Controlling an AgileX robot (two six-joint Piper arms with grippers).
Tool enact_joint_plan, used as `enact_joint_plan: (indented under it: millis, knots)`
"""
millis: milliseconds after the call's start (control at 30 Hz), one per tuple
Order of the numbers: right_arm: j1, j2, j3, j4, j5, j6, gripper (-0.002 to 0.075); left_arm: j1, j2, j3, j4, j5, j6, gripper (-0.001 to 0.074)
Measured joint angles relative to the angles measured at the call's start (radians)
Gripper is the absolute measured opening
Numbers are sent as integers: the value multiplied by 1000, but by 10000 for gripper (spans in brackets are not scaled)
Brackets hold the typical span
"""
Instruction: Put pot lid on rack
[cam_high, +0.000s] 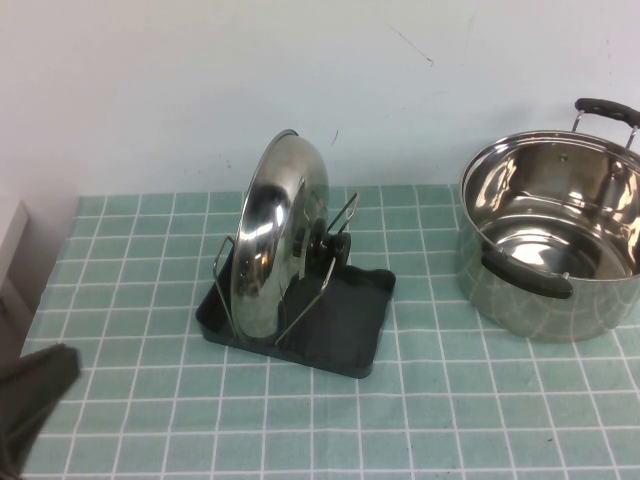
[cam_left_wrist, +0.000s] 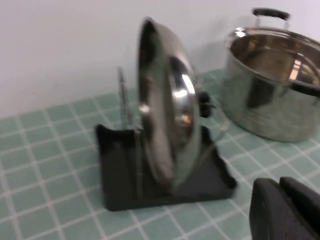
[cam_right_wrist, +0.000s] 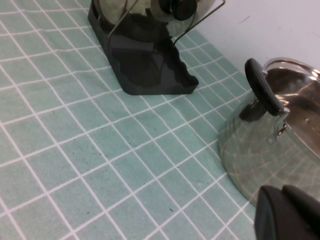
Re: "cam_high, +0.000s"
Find stainless steel pot black handles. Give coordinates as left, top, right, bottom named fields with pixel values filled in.
left=457, top=97, right=640, bottom=344

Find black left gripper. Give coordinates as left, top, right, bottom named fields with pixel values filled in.
left=0, top=343, right=81, bottom=480

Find white grey box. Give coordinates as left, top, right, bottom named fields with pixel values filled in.
left=0, top=199, right=39, bottom=316

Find black tray wire lid rack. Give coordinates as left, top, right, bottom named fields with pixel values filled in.
left=195, top=192, right=399, bottom=382

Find green checkered tablecloth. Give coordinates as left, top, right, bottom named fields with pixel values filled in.
left=0, top=183, right=640, bottom=480

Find steel pot lid black knob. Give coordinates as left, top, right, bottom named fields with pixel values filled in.
left=227, top=129, right=354, bottom=349

